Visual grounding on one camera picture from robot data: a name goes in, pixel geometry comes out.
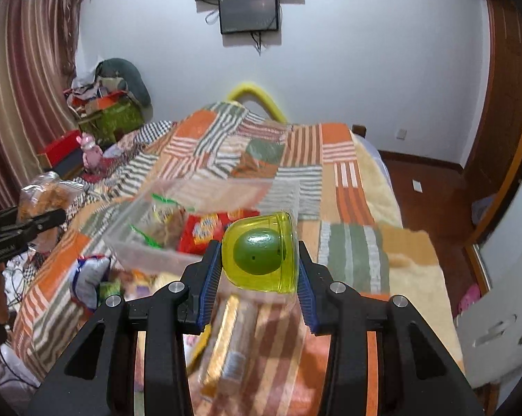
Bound green storage box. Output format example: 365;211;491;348
76;94;145;145

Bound red cracker packet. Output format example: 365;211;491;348
178;210;262;254

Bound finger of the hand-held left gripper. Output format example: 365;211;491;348
0;207;21;231
15;208;67;238

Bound wooden door frame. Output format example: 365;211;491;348
459;0;522;245

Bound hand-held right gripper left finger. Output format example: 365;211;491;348
27;239;223;416

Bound grey plush pillow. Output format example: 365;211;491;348
95;58;151;107

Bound yellow snack packet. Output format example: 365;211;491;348
130;269;176;292

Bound small green snack packet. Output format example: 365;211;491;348
100;281;123;303

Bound yellow foam tube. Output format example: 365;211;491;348
226;81;288;123

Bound tangled floor cables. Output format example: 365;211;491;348
0;262;33;310

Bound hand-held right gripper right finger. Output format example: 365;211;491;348
298;241;487;416

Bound pile of clothes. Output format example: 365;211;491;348
63;75;128;111

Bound clear bag of brown cookies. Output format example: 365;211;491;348
17;171;88;243

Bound clear zip bag of snacks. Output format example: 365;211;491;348
130;193;189;250

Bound red box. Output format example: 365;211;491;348
37;129;86;171

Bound clear plastic storage container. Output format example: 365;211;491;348
102;121;302;276

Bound yellow-green clear jelly cup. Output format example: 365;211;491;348
221;211;300;293

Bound striped brown curtain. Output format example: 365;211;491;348
0;0;83;214

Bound small black wall screen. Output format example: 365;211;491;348
218;0;281;35

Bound pink plush toy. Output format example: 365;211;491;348
76;133;104;171

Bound yellow fleece blanket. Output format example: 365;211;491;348
351;132;466;382

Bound patchwork striped blanket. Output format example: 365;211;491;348
9;101;418;416

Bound blue and white snack bag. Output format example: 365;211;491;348
69;255;112;312

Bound pink slipper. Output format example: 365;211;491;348
457;284;481;315

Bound clear-wrapped biscuit pack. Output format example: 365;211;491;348
187;295;262;405

